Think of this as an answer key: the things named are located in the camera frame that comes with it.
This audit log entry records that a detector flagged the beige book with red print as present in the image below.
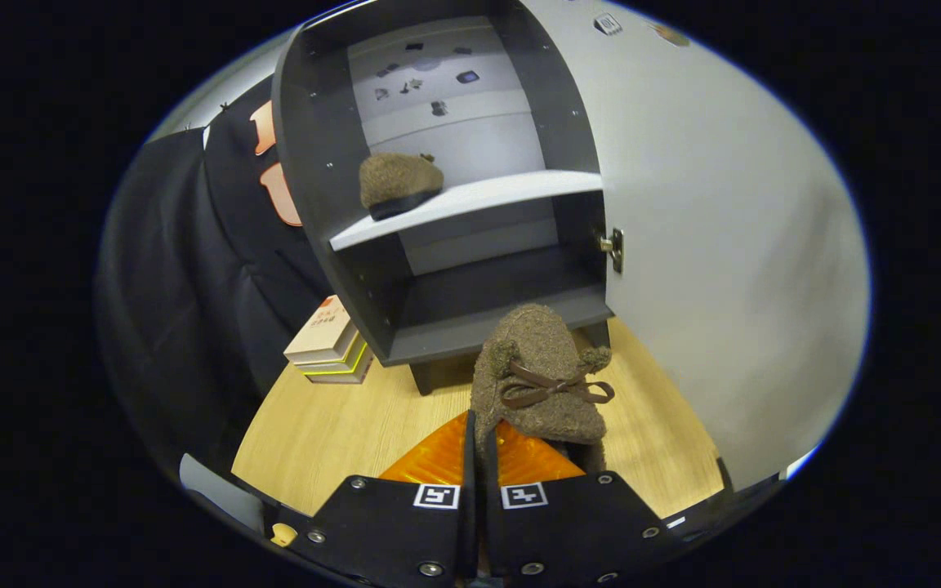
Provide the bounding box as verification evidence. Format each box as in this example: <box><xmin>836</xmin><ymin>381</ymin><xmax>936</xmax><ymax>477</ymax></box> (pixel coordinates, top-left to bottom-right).
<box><xmin>283</xmin><ymin>296</ymin><xmax>357</xmax><ymax>365</ymax></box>

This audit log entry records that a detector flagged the thick beige book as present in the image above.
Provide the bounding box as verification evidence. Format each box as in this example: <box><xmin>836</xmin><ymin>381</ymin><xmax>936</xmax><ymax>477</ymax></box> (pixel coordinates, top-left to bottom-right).
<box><xmin>307</xmin><ymin>347</ymin><xmax>374</xmax><ymax>385</ymax></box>

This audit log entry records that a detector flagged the white cabinet shelf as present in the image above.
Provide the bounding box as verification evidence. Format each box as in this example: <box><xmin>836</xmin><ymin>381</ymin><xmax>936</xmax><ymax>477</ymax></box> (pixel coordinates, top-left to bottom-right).
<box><xmin>329</xmin><ymin>170</ymin><xmax>604</xmax><ymax>252</ymax></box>

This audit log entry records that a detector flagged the metal door hinge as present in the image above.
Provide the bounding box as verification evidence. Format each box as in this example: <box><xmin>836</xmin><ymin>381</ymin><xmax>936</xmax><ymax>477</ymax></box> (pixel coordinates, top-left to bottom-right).
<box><xmin>598</xmin><ymin>228</ymin><xmax>625</xmax><ymax>274</ymax></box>

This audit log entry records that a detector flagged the black backdrop cloth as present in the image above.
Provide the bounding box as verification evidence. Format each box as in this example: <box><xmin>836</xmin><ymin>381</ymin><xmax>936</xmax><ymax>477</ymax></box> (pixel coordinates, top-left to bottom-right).
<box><xmin>95</xmin><ymin>78</ymin><xmax>332</xmax><ymax>491</ymax></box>

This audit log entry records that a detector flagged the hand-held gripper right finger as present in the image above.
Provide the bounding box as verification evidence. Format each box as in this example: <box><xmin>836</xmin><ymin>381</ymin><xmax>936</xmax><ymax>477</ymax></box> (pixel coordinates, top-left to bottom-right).
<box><xmin>480</xmin><ymin>418</ymin><xmax>685</xmax><ymax>587</ymax></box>

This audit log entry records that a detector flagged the beige shoe cabinet door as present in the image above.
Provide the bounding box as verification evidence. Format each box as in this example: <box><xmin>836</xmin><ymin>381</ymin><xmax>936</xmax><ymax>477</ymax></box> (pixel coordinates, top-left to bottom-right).
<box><xmin>520</xmin><ymin>0</ymin><xmax>872</xmax><ymax>491</ymax></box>

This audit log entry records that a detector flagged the brown fuzzy shoe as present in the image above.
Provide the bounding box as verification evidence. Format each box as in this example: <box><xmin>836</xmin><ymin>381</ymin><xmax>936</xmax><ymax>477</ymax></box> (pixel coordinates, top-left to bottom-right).
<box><xmin>359</xmin><ymin>152</ymin><xmax>445</xmax><ymax>221</ymax></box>
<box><xmin>470</xmin><ymin>304</ymin><xmax>616</xmax><ymax>474</ymax></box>

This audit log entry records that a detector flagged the dark grey shoe cabinet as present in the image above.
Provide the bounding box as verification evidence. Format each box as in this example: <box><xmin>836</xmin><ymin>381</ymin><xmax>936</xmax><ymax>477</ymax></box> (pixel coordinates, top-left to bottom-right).
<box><xmin>272</xmin><ymin>0</ymin><xmax>614</xmax><ymax>397</ymax></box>

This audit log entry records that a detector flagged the book with yellow edge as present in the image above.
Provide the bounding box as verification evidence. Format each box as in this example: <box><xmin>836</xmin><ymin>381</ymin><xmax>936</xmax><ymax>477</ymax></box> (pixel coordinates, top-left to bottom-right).
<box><xmin>297</xmin><ymin>331</ymin><xmax>369</xmax><ymax>376</ymax></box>

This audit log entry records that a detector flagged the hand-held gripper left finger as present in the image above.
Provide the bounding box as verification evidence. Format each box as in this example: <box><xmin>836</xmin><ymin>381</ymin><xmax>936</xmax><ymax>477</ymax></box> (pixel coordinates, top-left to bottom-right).
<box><xmin>295</xmin><ymin>410</ymin><xmax>479</xmax><ymax>587</ymax></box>

